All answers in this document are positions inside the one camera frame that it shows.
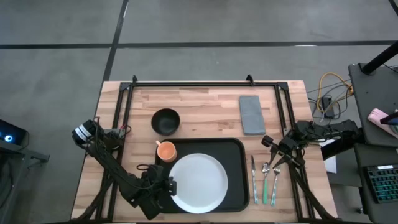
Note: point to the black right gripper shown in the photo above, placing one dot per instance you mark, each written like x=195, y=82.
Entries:
x=287, y=145

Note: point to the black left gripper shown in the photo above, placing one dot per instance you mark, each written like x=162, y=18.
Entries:
x=155, y=189

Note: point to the white round plate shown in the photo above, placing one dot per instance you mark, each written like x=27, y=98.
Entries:
x=199, y=183

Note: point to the orange cup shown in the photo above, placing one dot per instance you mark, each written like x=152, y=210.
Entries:
x=167, y=151

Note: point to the grey napkin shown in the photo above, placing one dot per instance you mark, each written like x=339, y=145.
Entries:
x=252, y=115

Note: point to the black bowl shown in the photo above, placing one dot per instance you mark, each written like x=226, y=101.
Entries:
x=165, y=122

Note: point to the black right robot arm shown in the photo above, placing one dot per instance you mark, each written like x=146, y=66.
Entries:
x=339, y=133

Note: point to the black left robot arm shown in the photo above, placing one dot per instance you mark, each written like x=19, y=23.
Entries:
x=105, y=161

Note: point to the black serving tray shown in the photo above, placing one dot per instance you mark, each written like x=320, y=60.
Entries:
x=224, y=149

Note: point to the silver table knife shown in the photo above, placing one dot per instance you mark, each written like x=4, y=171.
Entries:
x=253, y=169

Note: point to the white paper sheet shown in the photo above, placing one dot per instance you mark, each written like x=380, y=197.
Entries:
x=332, y=165

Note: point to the black power adapter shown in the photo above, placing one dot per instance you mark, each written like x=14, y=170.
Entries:
x=327, y=105

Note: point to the dark grey desk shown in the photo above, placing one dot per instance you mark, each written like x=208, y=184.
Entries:
x=360, y=186

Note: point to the pink object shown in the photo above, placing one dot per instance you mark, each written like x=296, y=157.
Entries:
x=376, y=117

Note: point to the black keyboard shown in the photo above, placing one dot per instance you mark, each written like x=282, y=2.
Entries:
x=384, y=183

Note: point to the grey side table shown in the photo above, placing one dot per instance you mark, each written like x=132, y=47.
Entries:
x=370, y=99

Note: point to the black pole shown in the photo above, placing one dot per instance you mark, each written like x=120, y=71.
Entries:
x=381, y=57

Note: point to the grey metal stand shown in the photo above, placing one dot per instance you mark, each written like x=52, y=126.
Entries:
x=28, y=154

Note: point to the black device blue light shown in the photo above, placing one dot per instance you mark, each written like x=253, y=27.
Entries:
x=15, y=132

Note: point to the black frame clamp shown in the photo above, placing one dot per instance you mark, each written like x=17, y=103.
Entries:
x=134, y=79
x=249, y=79

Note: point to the black table frame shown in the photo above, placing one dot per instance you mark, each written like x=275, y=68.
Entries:
x=202, y=84

